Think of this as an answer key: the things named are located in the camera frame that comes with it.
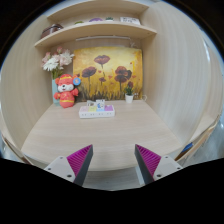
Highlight white pastel-topped power strip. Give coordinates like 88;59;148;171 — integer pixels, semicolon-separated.
78;104;116;119

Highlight light blue vase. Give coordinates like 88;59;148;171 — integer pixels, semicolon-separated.
51;78;62;107

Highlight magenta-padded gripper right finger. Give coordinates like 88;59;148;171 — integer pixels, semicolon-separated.
134;144;184;185

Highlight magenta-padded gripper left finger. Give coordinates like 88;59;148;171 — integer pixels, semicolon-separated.
43;144;94;187

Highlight yellow poppy flower painting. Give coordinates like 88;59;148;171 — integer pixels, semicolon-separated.
72;46;144;102

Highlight red plush toy figure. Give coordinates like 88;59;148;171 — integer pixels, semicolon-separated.
53;73;82;109

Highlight white light bar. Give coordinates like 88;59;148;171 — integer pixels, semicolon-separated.
75;35;131;42

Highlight pink and white flower bouquet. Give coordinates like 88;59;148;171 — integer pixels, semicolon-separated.
41;46;75;80

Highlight wooden shelf unit with items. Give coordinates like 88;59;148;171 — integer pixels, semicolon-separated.
34;0;158;50

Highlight white light bar cable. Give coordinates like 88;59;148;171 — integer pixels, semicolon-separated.
129;37;142;48

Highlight small potted green plant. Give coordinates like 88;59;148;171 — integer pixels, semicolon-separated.
123;84;135;104

